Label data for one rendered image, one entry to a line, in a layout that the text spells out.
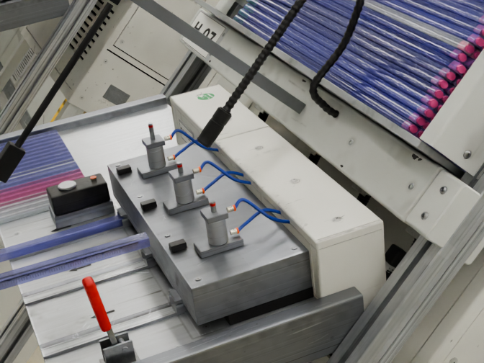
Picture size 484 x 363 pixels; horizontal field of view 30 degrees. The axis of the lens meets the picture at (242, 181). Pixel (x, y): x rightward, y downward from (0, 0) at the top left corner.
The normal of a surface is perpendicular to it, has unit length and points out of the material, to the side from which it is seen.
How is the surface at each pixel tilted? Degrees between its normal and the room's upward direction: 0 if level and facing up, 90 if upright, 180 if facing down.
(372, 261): 90
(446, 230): 90
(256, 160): 45
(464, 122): 90
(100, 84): 90
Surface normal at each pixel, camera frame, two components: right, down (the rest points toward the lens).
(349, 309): 0.38, 0.39
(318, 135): -0.73, -0.43
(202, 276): -0.11, -0.88
